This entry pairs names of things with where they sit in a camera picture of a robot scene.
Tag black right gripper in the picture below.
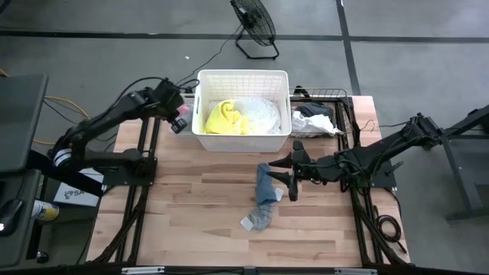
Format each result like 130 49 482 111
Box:
267 140 343 202

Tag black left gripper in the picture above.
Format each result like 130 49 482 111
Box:
152 78 189 135

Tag white thin cloth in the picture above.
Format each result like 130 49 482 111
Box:
290 110 345 138

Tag white knitted lace cloth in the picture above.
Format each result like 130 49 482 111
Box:
232 96 283 135

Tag yellow cloth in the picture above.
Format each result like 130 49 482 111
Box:
203 99 251 136

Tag grey briefs with black waistband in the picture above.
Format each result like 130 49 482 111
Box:
295 101 336 120

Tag small white plastic bin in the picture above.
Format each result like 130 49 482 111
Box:
169 93 198 138

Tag cream perforated plastic laundry basket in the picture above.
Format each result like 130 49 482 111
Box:
190 69 293 154

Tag black floor fan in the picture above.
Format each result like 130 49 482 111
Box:
229 0 280 61

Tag white printed cardboard box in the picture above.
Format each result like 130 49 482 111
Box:
53 167 105 208

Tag black monitor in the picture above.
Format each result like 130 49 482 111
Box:
0 73 50 175

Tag yellow and white can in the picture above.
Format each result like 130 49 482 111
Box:
31 199 61 222

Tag black metal stand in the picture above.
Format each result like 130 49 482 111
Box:
419 103 489 222

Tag black computer mouse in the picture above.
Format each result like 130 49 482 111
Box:
0 198 24 235

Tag black desk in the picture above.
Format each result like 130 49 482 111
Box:
0 170 42 268

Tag black fan power cable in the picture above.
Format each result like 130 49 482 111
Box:
173 24 244 87

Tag black metal rig frame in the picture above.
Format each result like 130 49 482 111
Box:
86 93 412 268

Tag metal wire basket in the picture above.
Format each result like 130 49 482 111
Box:
289 86 355 139

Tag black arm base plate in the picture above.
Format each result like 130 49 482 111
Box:
372 159 398 190
101 156 158 188

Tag yellow cable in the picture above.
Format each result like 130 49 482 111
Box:
32 95 91 147

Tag coiled black cable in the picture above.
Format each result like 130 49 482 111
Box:
373 189 409 256

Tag silver metal bracket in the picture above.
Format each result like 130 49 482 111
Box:
334 268 378 275
121 266 166 275

